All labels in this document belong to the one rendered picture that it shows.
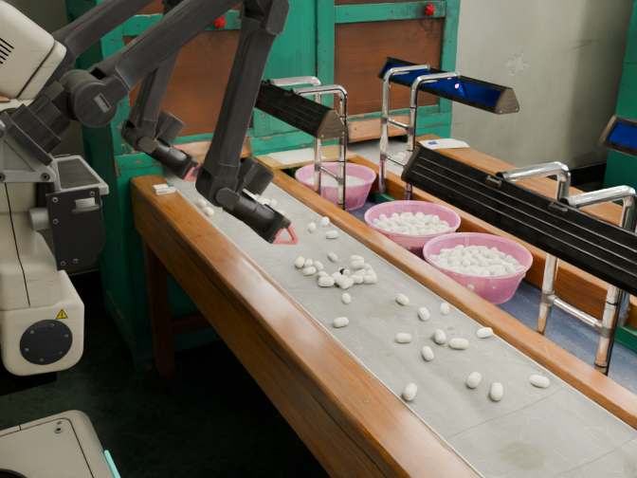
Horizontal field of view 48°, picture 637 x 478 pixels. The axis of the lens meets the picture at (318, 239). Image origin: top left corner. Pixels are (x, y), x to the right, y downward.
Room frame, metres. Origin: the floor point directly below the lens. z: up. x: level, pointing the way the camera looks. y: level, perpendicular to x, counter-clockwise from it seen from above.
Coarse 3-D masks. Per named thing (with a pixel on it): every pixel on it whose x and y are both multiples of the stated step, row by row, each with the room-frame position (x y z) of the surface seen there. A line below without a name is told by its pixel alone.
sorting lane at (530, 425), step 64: (192, 192) 2.17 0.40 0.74; (256, 256) 1.67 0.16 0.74; (320, 256) 1.67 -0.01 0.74; (320, 320) 1.34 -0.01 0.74; (384, 320) 1.34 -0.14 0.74; (448, 320) 1.35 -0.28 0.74; (384, 384) 1.10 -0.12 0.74; (448, 384) 1.11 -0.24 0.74; (512, 384) 1.11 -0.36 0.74; (512, 448) 0.93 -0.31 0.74; (576, 448) 0.93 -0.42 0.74
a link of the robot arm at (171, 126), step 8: (168, 112) 1.89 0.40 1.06; (160, 120) 1.86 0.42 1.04; (168, 120) 1.86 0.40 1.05; (176, 120) 1.87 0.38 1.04; (160, 128) 1.85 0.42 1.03; (168, 128) 1.86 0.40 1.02; (176, 128) 1.87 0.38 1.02; (144, 136) 1.80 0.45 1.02; (168, 136) 1.86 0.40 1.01; (176, 136) 1.88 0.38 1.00; (136, 144) 1.79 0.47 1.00; (144, 144) 1.80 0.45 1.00; (152, 144) 1.81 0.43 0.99
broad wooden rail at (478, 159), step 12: (456, 156) 2.49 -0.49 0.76; (468, 156) 2.48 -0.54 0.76; (480, 156) 2.48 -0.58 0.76; (492, 156) 2.48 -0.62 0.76; (480, 168) 2.37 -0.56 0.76; (492, 168) 2.35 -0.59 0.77; (504, 168) 2.35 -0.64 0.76; (516, 168) 2.35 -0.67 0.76; (528, 180) 2.22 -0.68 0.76; (540, 180) 2.22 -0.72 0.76; (552, 180) 2.22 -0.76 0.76; (540, 192) 2.11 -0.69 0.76; (552, 192) 2.10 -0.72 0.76; (576, 192) 2.11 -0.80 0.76; (600, 204) 2.00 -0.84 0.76; (612, 204) 2.00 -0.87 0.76; (600, 216) 1.91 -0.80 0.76; (612, 216) 1.90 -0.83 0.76
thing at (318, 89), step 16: (272, 80) 2.04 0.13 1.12; (288, 80) 2.06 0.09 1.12; (304, 80) 2.09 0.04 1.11; (288, 96) 1.89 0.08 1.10; (320, 96) 2.11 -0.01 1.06; (320, 144) 2.11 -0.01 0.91; (320, 160) 2.11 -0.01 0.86; (320, 176) 2.11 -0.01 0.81; (336, 176) 2.00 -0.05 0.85; (320, 192) 2.11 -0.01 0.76
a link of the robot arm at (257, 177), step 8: (248, 160) 1.45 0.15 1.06; (256, 160) 1.44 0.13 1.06; (240, 168) 1.45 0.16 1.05; (248, 168) 1.43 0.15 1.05; (256, 168) 1.43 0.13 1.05; (264, 168) 1.44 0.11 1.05; (240, 176) 1.42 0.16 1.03; (248, 176) 1.42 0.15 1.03; (256, 176) 1.43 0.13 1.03; (264, 176) 1.43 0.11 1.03; (272, 176) 1.45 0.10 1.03; (240, 184) 1.41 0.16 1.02; (248, 184) 1.42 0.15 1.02; (256, 184) 1.43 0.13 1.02; (264, 184) 1.43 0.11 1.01; (216, 192) 1.36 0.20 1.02; (224, 192) 1.37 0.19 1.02; (232, 192) 1.38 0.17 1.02; (256, 192) 1.42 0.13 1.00; (216, 200) 1.36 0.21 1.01; (224, 200) 1.37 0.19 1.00; (232, 200) 1.38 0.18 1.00; (232, 208) 1.38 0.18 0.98
